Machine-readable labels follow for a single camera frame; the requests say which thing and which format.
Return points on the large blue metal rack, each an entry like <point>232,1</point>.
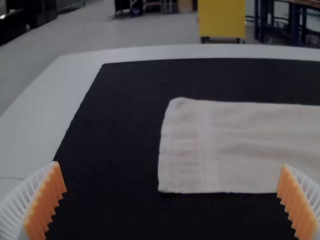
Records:
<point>292,15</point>

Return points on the yellow wheeled cabinet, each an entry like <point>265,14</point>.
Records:
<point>221,17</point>

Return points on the pale towel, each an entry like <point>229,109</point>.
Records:
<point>237,145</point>

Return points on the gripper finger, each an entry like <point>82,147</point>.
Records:
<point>37,200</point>
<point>300,200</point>

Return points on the black mat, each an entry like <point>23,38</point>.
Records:
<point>125,125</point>

